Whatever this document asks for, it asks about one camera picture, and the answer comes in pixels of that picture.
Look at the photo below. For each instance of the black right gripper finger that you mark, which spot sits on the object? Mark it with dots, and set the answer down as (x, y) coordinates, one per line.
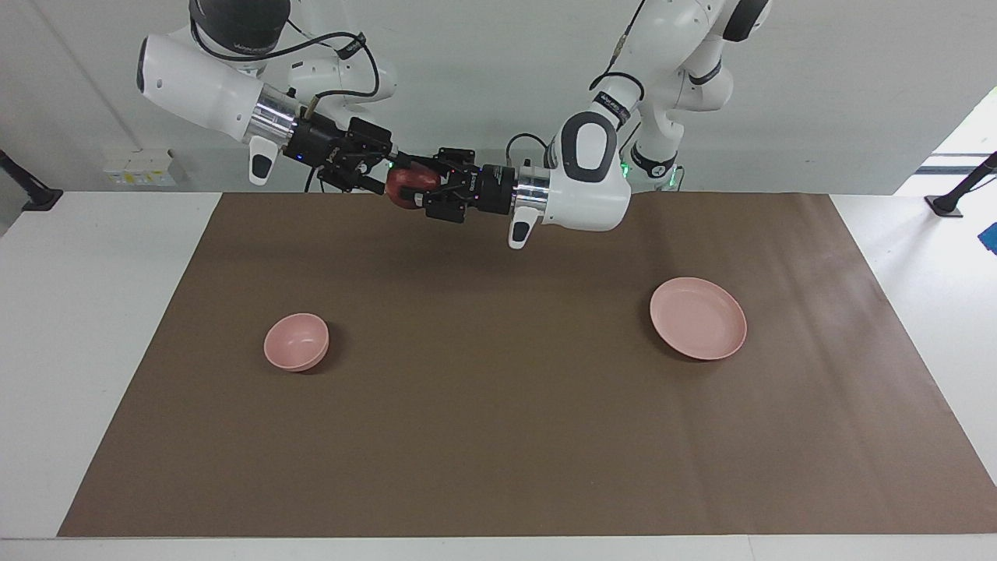
(370, 140)
(354, 178)

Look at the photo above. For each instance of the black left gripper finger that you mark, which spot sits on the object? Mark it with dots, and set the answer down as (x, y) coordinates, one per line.
(458, 164)
(450, 206)

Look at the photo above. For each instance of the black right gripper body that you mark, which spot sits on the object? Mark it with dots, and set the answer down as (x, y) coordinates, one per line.
(319, 146)

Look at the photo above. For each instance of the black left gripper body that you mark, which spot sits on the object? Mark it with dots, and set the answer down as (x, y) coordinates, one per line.
(492, 191)

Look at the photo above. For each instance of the dark red apple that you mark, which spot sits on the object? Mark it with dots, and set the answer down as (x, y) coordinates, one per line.
(409, 183)

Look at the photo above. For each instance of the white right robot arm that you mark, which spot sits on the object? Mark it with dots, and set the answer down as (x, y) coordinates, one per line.
(202, 78)

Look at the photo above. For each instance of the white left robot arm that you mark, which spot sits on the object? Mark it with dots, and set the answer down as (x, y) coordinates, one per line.
(592, 187)

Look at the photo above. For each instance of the pink bowl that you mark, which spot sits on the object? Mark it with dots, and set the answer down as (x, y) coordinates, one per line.
(294, 341)

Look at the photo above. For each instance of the pink plate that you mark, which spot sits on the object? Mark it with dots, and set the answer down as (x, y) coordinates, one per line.
(697, 319)

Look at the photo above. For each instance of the brown table mat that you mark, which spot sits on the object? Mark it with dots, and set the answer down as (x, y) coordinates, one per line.
(498, 428)

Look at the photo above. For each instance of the black stand pole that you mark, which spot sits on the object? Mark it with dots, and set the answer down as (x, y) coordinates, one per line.
(962, 191)
(31, 195)

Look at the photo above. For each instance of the blue object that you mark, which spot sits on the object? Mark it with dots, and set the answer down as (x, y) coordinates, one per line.
(991, 238)

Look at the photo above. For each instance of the white wall socket box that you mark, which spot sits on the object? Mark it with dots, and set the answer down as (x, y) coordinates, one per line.
(140, 167)

